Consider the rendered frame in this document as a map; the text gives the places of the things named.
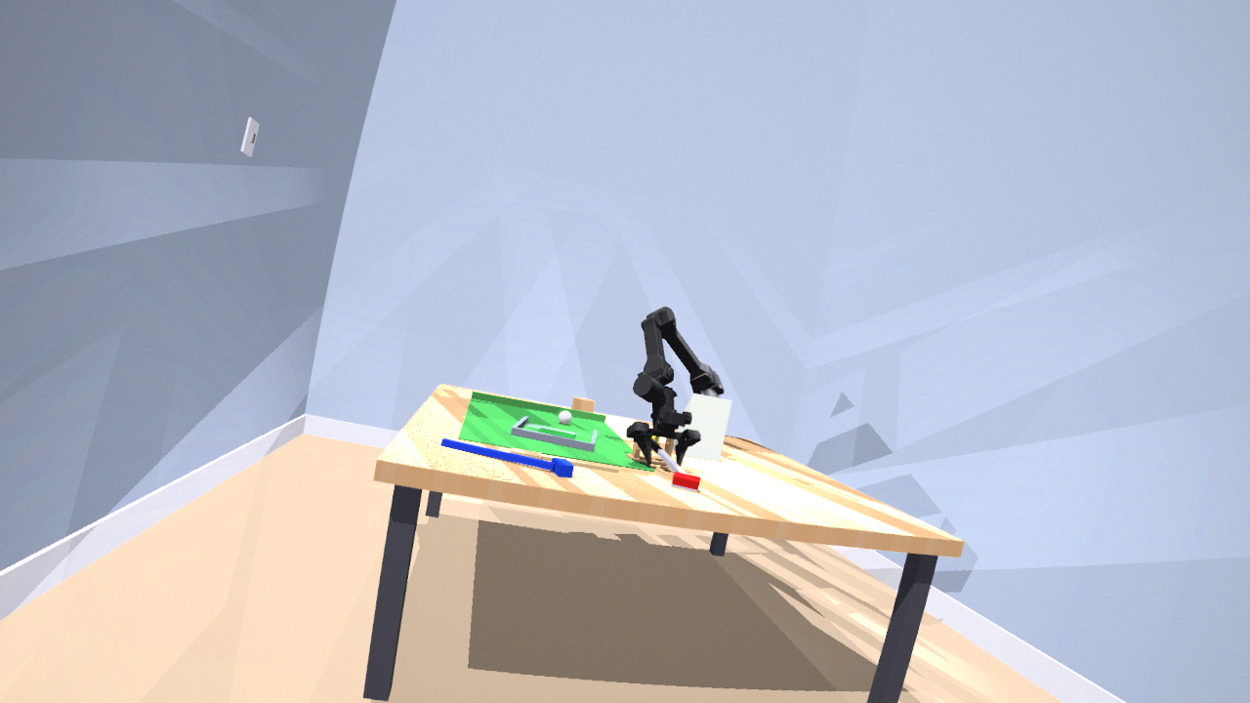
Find blue golf putter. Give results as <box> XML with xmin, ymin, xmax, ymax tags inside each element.
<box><xmin>441</xmin><ymin>438</ymin><xmax>573</xmax><ymax>478</ymax></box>

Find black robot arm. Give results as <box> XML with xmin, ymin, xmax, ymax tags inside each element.
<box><xmin>633</xmin><ymin>306</ymin><xmax>724</xmax><ymax>428</ymax></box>

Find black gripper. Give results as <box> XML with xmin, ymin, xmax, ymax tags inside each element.
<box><xmin>626</xmin><ymin>404</ymin><xmax>701</xmax><ymax>467</ymax></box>

